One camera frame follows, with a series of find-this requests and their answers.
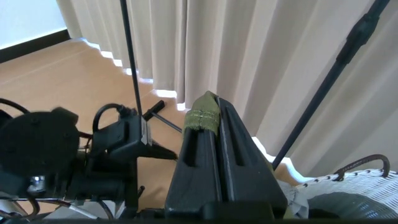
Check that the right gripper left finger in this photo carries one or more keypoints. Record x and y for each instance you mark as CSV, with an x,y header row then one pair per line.
x,y
196,174

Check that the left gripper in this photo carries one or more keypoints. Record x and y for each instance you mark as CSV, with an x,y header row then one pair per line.
x,y
99,186

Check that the black clothes rack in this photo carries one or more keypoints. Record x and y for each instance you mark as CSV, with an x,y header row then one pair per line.
x,y
357,34

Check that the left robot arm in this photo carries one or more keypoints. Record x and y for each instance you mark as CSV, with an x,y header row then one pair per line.
x,y
37,143

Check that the green sleeveless top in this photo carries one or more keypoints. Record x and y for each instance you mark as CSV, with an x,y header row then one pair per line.
x,y
202,115

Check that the white laundry basket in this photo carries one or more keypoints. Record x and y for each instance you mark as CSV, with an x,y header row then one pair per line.
x,y
357,183

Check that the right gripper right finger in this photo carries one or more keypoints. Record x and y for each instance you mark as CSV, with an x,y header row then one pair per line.
x,y
248,174

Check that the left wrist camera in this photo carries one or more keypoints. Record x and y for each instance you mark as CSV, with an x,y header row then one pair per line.
x,y
118,133

